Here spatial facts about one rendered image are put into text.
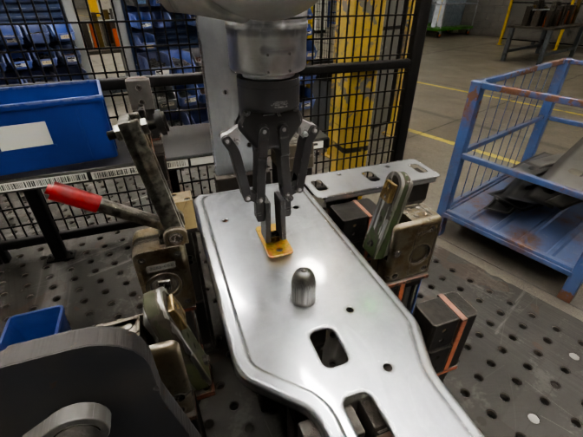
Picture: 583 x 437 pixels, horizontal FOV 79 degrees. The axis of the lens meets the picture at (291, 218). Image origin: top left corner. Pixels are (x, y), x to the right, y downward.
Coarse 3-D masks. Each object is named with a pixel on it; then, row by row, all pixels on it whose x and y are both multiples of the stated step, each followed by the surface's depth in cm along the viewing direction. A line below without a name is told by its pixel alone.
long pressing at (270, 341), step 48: (240, 240) 56; (288, 240) 56; (336, 240) 56; (240, 288) 47; (288, 288) 47; (336, 288) 47; (384, 288) 47; (240, 336) 40; (288, 336) 40; (384, 336) 40; (288, 384) 35; (336, 384) 35; (384, 384) 35; (432, 384) 35; (336, 432) 31; (432, 432) 32; (480, 432) 32
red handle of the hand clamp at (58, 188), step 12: (48, 192) 40; (60, 192) 40; (72, 192) 40; (84, 192) 41; (72, 204) 41; (84, 204) 41; (96, 204) 42; (108, 204) 43; (120, 204) 44; (120, 216) 44; (132, 216) 44; (144, 216) 45; (156, 216) 46; (156, 228) 46
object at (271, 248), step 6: (258, 228) 57; (258, 234) 56; (276, 234) 54; (264, 240) 54; (276, 240) 54; (282, 240) 54; (264, 246) 53; (270, 246) 53; (276, 246) 53; (282, 246) 53; (288, 246) 53; (270, 252) 52; (276, 252) 52; (282, 252) 52; (288, 252) 52
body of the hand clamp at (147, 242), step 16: (144, 240) 47; (160, 240) 50; (144, 256) 45; (160, 256) 46; (176, 256) 47; (144, 272) 47; (160, 272) 48; (176, 272) 48; (144, 288) 48; (176, 288) 50; (192, 288) 51; (192, 304) 52; (192, 320) 55
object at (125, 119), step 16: (160, 112) 40; (128, 128) 38; (144, 128) 39; (160, 128) 39; (128, 144) 39; (144, 144) 39; (144, 160) 40; (144, 176) 41; (160, 176) 42; (160, 192) 43; (160, 208) 44; (176, 208) 48; (176, 224) 46
